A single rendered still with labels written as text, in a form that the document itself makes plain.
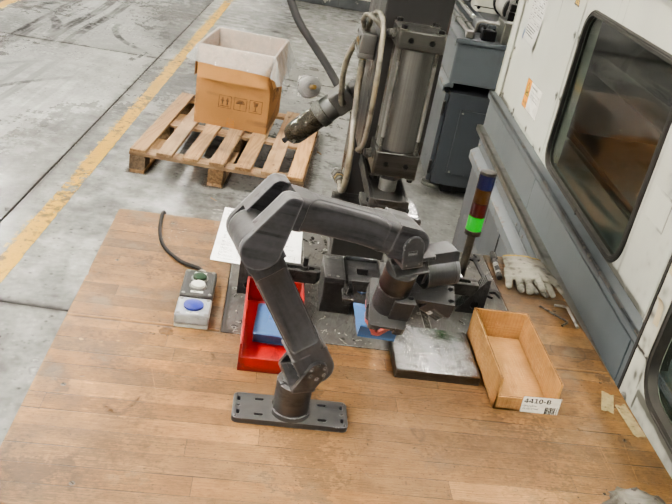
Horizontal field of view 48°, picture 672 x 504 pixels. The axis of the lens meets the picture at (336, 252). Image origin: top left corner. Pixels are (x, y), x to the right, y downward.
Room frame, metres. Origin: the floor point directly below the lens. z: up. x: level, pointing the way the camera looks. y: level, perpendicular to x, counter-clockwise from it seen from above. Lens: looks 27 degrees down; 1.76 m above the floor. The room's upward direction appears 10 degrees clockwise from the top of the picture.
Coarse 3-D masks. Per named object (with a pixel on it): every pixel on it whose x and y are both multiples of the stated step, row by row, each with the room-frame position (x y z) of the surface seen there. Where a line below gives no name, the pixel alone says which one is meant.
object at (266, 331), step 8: (264, 304) 1.38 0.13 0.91; (264, 312) 1.35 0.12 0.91; (264, 320) 1.32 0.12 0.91; (272, 320) 1.32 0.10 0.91; (256, 328) 1.28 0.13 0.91; (264, 328) 1.29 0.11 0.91; (272, 328) 1.29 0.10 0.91; (256, 336) 1.24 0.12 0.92; (264, 336) 1.23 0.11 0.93; (272, 336) 1.23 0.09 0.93; (280, 336) 1.23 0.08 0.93; (280, 344) 1.25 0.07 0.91
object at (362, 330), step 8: (360, 304) 1.33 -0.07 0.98; (360, 312) 1.29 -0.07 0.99; (360, 320) 1.25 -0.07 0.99; (360, 328) 1.18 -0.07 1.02; (368, 328) 1.18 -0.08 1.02; (360, 336) 1.19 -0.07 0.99; (368, 336) 1.19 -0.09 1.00; (376, 336) 1.19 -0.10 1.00; (384, 336) 1.19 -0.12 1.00; (392, 336) 1.19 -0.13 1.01
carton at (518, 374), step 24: (480, 312) 1.42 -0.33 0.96; (504, 312) 1.43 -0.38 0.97; (480, 336) 1.34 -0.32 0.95; (504, 336) 1.43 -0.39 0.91; (528, 336) 1.39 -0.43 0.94; (480, 360) 1.30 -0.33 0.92; (504, 360) 1.34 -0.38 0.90; (528, 360) 1.35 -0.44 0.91; (504, 384) 1.25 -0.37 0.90; (528, 384) 1.27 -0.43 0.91; (552, 384) 1.22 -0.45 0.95; (504, 408) 1.18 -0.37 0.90; (528, 408) 1.19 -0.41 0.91; (552, 408) 1.19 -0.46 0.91
